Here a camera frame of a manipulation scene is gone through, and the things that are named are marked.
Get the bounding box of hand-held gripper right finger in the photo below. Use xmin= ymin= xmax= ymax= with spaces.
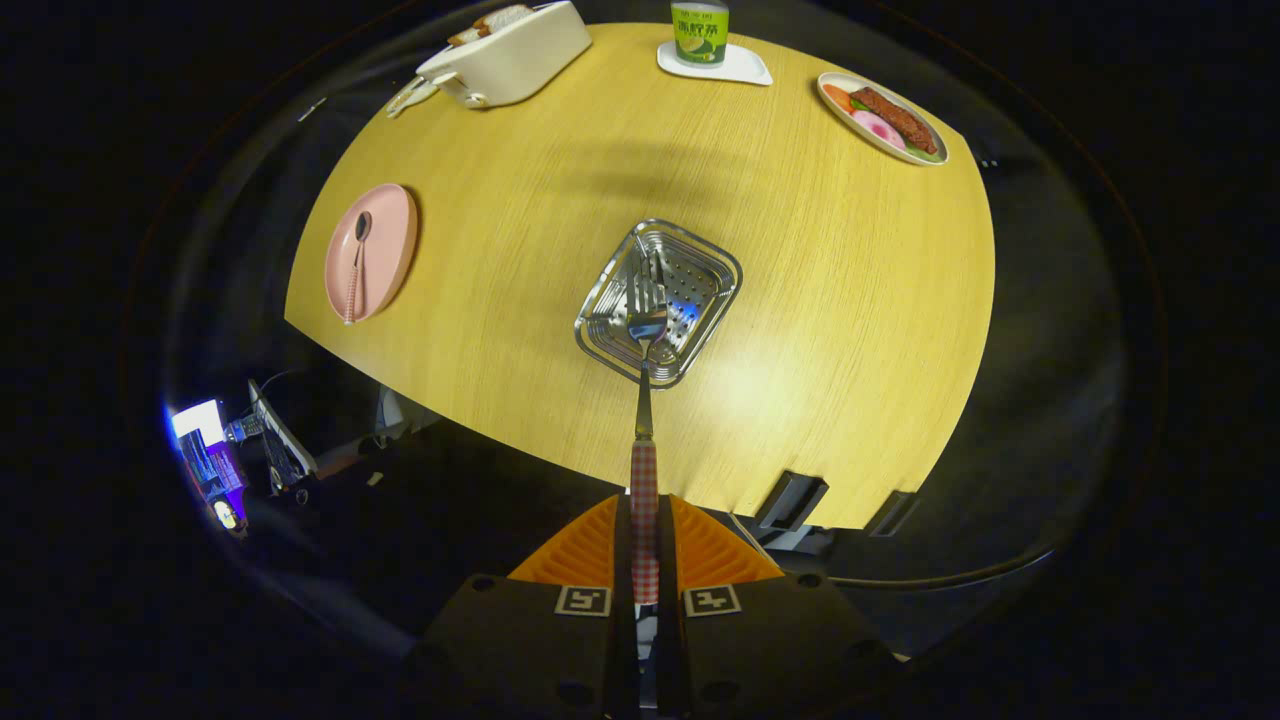
xmin=655 ymin=493 xmax=901 ymax=720

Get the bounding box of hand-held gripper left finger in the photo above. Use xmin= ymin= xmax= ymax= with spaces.
xmin=395 ymin=493 xmax=643 ymax=720

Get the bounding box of fork with red checkered handle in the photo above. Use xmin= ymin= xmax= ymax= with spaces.
xmin=622 ymin=248 xmax=669 ymax=608

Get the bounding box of spoon with red checkered handle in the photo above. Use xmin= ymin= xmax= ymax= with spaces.
xmin=343 ymin=211 xmax=373 ymax=326

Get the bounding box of grey laptop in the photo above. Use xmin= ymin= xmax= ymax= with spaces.
xmin=247 ymin=378 xmax=321 ymax=481

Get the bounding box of perforated metal basket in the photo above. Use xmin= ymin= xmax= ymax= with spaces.
xmin=574 ymin=218 xmax=743 ymax=389

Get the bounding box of lit computer screen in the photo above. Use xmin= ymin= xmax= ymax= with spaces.
xmin=168 ymin=398 xmax=251 ymax=538

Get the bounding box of pink plate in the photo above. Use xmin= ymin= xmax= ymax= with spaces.
xmin=324 ymin=183 xmax=419 ymax=324

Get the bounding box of white plate with food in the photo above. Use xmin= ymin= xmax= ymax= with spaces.
xmin=817 ymin=72 xmax=949 ymax=166

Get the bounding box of white coaster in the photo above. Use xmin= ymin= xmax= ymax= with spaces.
xmin=656 ymin=40 xmax=774 ymax=87

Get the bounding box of white toaster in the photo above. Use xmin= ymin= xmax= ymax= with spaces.
xmin=385 ymin=0 xmax=593 ymax=119

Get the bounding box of green label drink bottle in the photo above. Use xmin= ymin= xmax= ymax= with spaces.
xmin=670 ymin=0 xmax=730 ymax=68

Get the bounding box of black table bracket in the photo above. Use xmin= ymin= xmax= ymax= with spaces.
xmin=755 ymin=470 xmax=830 ymax=532
xmin=865 ymin=489 xmax=917 ymax=539

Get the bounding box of black cable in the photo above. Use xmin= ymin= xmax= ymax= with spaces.
xmin=820 ymin=545 xmax=1061 ymax=593

